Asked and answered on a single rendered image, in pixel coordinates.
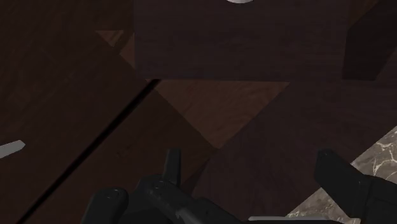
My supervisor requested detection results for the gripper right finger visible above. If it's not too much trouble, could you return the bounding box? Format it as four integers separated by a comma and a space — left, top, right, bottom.
314, 148, 397, 224

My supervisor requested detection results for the dark wooden cabinet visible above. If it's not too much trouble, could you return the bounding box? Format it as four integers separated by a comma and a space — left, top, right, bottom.
0, 0, 218, 224

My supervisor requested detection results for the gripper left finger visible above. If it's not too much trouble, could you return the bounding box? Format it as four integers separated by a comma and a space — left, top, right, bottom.
81, 148, 202, 224

